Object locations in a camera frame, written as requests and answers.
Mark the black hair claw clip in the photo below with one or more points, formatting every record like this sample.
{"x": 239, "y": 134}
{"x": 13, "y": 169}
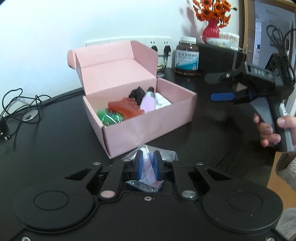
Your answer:
{"x": 137, "y": 94}

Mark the person right hand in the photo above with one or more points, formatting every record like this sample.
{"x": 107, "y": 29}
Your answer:
{"x": 267, "y": 134}

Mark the white cream tube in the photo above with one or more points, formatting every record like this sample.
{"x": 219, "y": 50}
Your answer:
{"x": 161, "y": 102}

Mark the cotton swab box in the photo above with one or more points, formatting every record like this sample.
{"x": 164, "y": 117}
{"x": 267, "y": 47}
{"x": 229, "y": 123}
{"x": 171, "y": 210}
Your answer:
{"x": 225, "y": 40}

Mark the silver desk grommet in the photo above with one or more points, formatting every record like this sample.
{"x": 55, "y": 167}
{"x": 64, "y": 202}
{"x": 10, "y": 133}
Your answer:
{"x": 30, "y": 115}

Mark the orange flowers red vase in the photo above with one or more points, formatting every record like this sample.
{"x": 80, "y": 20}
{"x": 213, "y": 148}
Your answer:
{"x": 215, "y": 13}

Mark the lilac cosmetic tube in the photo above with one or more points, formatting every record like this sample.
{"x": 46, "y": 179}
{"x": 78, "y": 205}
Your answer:
{"x": 148, "y": 103}

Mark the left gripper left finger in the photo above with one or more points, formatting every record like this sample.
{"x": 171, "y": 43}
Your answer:
{"x": 120, "y": 172}

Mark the black plug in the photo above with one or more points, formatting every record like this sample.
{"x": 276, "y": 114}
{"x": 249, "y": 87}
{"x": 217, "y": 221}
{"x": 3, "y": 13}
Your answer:
{"x": 155, "y": 48}
{"x": 167, "y": 50}

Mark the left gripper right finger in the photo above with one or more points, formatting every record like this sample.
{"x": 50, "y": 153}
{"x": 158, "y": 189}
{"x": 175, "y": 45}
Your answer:
{"x": 175, "y": 172}

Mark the brown supplement bottle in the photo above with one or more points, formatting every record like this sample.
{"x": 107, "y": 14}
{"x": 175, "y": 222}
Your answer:
{"x": 187, "y": 56}

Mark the colourful card package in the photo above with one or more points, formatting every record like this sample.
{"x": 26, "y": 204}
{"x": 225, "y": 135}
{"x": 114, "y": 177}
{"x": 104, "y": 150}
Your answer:
{"x": 109, "y": 117}

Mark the clear plastic bag kit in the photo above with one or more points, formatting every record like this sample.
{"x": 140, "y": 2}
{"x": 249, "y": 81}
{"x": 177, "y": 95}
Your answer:
{"x": 148, "y": 167}

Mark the red massage tool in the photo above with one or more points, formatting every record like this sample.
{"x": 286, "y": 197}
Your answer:
{"x": 127, "y": 107}

